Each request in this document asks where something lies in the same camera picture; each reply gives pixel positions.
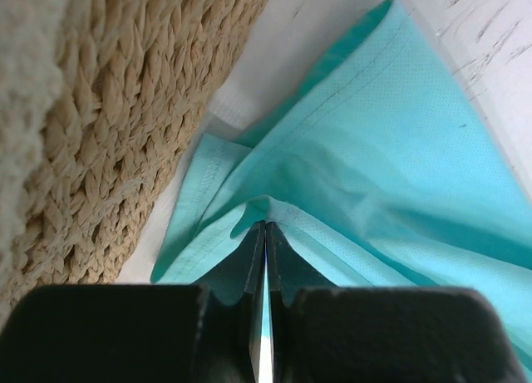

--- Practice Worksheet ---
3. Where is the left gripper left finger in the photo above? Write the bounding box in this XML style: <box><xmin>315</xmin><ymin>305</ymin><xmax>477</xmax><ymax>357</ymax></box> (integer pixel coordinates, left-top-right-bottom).
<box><xmin>1</xmin><ymin>222</ymin><xmax>265</xmax><ymax>382</ymax></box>

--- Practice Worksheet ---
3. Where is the wicker laundry basket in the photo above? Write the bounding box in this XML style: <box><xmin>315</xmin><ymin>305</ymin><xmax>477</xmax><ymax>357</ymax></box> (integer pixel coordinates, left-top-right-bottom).
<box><xmin>1</xmin><ymin>0</ymin><xmax>268</xmax><ymax>318</ymax></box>

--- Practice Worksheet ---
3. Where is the teal t shirt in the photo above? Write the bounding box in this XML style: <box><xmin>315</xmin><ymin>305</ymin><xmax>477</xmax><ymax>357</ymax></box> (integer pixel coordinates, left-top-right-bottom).
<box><xmin>150</xmin><ymin>0</ymin><xmax>531</xmax><ymax>366</ymax></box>

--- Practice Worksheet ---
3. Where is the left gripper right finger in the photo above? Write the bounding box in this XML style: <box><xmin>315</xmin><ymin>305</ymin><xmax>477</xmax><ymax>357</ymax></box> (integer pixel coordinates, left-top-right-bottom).
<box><xmin>265</xmin><ymin>223</ymin><xmax>526</xmax><ymax>382</ymax></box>

